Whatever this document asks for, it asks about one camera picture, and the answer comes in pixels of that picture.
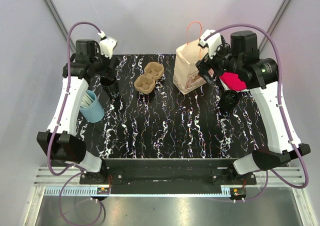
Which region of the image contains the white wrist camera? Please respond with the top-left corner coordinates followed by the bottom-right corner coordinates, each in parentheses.
top-left (198, 29), bottom-right (222, 59)
top-left (98, 31), bottom-right (118, 59)

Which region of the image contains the aluminium frame rail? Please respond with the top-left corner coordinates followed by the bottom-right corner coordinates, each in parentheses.
top-left (24, 167), bottom-right (320, 226)

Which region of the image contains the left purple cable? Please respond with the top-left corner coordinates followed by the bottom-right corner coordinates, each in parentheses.
top-left (46, 22), bottom-right (107, 224)

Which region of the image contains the red cloth napkin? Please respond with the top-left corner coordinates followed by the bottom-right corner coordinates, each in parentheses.
top-left (219, 71), bottom-right (247, 92)

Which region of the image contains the lower brown pulp cup carrier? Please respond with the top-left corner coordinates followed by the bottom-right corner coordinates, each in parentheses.
top-left (134, 62), bottom-right (165, 94)

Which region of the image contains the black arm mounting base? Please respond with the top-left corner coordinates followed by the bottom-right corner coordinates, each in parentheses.
top-left (79, 159), bottom-right (257, 185)

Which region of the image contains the black coffee cup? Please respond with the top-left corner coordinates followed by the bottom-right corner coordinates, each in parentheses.
top-left (219, 90), bottom-right (240, 112)
top-left (100, 76), bottom-right (120, 99)

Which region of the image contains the white wooden stirrer bundle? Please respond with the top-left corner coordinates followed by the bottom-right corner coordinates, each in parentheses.
top-left (81, 92), bottom-right (94, 108)

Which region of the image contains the beige paper takeout bag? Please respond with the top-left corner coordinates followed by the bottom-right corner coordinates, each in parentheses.
top-left (173, 21), bottom-right (208, 95)

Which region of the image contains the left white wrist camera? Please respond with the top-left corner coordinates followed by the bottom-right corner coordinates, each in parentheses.
top-left (98, 31), bottom-right (118, 59)

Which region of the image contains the light blue holder cup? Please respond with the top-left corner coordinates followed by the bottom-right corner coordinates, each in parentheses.
top-left (80, 90), bottom-right (105, 123)

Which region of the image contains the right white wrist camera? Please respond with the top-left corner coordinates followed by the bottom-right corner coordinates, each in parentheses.
top-left (198, 29), bottom-right (222, 59)

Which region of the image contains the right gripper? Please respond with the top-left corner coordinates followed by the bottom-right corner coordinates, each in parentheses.
top-left (195, 38), bottom-right (242, 85)

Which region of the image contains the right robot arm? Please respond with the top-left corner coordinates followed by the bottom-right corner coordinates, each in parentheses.
top-left (196, 29), bottom-right (311, 185)

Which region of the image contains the black marble pattern mat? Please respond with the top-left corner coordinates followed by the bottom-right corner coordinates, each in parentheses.
top-left (75, 54), bottom-right (268, 159)

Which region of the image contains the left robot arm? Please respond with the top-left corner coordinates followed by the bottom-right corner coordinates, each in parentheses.
top-left (36, 37), bottom-right (119, 184)

